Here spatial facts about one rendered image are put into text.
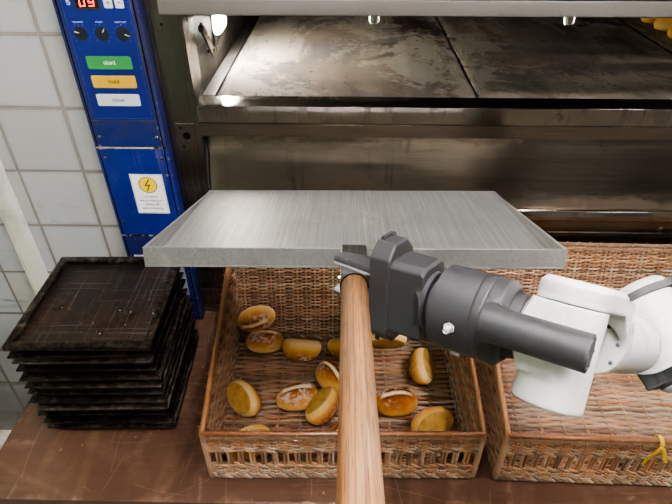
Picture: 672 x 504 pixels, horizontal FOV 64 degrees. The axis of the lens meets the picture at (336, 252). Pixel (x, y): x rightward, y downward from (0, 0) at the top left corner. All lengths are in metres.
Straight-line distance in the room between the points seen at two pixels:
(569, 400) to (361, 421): 0.21
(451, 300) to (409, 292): 0.05
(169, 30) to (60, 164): 0.43
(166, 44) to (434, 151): 0.61
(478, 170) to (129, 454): 0.99
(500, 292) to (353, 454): 0.23
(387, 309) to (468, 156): 0.74
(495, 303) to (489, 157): 0.79
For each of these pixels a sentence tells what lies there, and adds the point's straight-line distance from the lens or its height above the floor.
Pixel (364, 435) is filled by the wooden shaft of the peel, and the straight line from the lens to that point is 0.39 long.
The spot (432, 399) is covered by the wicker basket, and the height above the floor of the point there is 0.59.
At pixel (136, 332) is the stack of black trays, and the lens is 1.15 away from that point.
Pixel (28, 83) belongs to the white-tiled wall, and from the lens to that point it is 1.34.
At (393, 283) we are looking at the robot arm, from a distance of 0.58.
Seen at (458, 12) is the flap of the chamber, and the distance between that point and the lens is 0.99.
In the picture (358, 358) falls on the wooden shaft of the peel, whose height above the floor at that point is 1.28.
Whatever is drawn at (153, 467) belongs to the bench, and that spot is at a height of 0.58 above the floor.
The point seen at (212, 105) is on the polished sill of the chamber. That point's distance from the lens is 1.22.
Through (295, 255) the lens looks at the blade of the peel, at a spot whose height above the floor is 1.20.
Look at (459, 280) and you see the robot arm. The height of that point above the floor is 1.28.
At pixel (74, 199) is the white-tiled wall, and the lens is 1.44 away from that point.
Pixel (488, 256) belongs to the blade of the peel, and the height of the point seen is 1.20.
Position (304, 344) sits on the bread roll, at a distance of 1.33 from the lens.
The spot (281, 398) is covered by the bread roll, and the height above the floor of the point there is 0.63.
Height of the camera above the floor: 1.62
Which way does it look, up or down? 37 degrees down
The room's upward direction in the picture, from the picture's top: straight up
